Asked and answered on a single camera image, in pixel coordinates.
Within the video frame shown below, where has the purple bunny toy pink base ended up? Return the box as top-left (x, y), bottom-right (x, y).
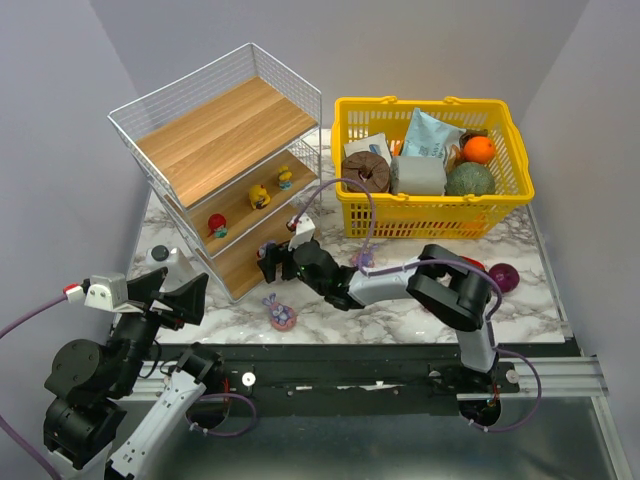
top-left (262, 293), bottom-right (297, 331)

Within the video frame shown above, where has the yellow duck toy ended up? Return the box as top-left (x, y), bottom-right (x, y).
top-left (248, 184), bottom-right (271, 210)

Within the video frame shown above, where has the red strawberry toy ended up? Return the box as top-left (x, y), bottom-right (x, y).
top-left (207, 213), bottom-right (228, 238)

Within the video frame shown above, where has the yellow blue minion toy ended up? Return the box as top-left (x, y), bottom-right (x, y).
top-left (278, 166), bottom-right (293, 190)

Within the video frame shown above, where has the purple pink toy figure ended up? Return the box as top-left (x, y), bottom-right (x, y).
top-left (350, 244), bottom-right (378, 269)

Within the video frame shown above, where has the small purple bunny toy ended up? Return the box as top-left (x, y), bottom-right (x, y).
top-left (256, 240), bottom-right (277, 259)

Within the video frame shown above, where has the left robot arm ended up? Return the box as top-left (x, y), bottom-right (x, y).
top-left (43, 267), bottom-right (223, 479)

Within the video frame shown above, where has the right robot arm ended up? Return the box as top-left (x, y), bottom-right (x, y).
top-left (257, 239), bottom-right (502, 374)

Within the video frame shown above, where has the white plastic bottle black cap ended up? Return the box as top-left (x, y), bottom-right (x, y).
top-left (145, 245), bottom-right (196, 292)

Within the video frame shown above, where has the brown chocolate donut cake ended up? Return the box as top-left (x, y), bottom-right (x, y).
top-left (341, 151), bottom-right (391, 193)

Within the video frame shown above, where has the white tissue packet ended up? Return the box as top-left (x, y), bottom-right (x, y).
top-left (344, 133), bottom-right (391, 163)

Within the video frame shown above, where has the light blue snack bag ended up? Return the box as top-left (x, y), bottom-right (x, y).
top-left (401, 108), bottom-right (465, 161)

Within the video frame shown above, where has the red bell pepper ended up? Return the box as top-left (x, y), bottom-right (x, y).
top-left (460, 256), bottom-right (486, 271)

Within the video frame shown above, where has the green melon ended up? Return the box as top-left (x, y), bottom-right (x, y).
top-left (445, 162), bottom-right (496, 196)

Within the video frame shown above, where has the yellow plastic shopping basket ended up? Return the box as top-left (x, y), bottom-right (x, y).
top-left (331, 96), bottom-right (535, 239)

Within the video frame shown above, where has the orange fruit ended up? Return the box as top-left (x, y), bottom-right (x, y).
top-left (462, 136), bottom-right (496, 165)

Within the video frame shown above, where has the purple red onion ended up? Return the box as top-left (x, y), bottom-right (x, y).
top-left (489, 263), bottom-right (520, 294)

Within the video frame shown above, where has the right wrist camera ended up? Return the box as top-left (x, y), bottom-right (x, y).
top-left (286, 213), bottom-right (316, 251)

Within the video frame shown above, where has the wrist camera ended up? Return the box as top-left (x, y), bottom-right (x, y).
top-left (62, 273), bottom-right (129, 313)
top-left (286, 213), bottom-right (316, 251)

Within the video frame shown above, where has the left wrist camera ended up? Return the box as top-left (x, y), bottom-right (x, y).
top-left (62, 273), bottom-right (129, 313)

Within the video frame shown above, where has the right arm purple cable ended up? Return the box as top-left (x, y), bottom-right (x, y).
top-left (292, 178), bottom-right (544, 434)

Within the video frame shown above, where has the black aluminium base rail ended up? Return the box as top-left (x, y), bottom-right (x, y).
top-left (107, 342), bottom-right (609, 419)

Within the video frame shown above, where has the white wire wooden shelf rack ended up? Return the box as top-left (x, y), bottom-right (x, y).
top-left (108, 43), bottom-right (322, 302)

